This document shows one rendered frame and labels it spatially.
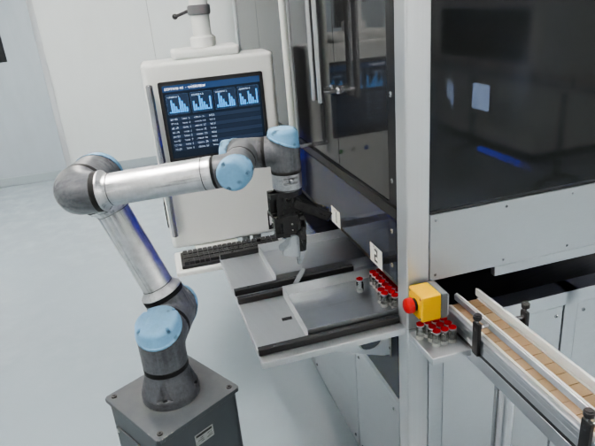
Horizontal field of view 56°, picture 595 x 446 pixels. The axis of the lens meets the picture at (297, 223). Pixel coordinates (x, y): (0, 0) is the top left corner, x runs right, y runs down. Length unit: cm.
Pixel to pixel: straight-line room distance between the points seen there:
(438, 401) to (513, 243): 51
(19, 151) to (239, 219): 487
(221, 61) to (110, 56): 459
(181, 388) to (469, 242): 84
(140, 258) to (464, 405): 104
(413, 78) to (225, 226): 127
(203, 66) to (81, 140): 478
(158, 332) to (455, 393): 88
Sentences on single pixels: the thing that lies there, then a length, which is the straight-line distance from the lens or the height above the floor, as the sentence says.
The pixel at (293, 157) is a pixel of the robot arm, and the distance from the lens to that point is 134.
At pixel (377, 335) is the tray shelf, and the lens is 154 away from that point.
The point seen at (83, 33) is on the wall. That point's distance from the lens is 674.
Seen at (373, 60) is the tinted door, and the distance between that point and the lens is 149.
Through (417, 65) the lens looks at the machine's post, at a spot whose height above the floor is 157.
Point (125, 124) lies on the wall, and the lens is 684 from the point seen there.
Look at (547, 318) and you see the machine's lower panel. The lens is 182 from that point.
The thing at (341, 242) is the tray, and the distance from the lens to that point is 207.
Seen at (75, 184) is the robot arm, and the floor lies 139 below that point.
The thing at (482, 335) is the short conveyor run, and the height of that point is 93.
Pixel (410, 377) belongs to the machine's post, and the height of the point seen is 72.
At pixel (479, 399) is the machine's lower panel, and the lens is 184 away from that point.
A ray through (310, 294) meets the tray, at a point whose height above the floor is 88.
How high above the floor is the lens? 174
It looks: 22 degrees down
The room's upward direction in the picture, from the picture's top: 5 degrees counter-clockwise
